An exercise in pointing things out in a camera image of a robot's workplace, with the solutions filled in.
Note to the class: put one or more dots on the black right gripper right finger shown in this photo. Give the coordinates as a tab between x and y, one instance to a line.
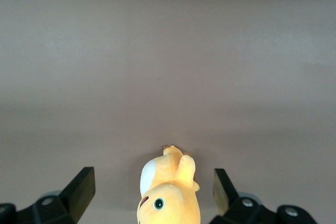
252	213

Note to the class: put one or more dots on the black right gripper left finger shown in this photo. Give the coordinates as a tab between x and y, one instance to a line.
76	195

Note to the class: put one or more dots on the yellow plush toy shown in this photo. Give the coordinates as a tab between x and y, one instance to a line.
168	182

